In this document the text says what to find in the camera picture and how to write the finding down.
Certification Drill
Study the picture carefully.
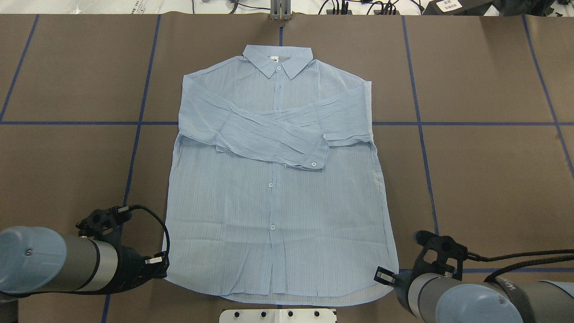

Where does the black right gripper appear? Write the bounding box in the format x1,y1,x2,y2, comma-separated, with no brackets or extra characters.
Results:
374,266,417,300

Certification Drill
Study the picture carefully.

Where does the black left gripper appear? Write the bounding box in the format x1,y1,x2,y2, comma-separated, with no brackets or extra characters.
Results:
116,247,170,292

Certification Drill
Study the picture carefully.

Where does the light blue button-up shirt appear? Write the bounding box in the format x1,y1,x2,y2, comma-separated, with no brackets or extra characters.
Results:
165,45,399,307

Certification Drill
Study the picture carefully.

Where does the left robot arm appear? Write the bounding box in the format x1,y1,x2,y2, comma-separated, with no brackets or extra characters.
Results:
0,226,170,303

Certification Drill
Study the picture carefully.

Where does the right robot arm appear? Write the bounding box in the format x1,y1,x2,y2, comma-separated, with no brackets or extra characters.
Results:
374,267,574,323

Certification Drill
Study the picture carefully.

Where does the black box with label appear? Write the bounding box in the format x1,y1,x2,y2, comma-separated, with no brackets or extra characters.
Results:
422,0,494,16

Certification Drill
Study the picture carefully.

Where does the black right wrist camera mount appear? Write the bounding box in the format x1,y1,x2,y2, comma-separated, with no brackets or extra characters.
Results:
412,230,468,281

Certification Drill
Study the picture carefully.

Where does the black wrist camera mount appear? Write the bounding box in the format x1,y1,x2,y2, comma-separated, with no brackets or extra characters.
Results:
412,230,468,281
76,206,132,247

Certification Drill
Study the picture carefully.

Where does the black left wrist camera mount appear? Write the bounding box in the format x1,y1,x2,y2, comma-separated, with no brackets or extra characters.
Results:
76,206,132,247

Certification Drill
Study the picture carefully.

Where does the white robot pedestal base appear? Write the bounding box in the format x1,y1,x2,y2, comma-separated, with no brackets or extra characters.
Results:
219,308,338,323

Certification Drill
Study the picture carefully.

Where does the aluminium frame post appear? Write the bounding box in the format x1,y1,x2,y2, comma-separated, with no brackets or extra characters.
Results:
270,0,292,21

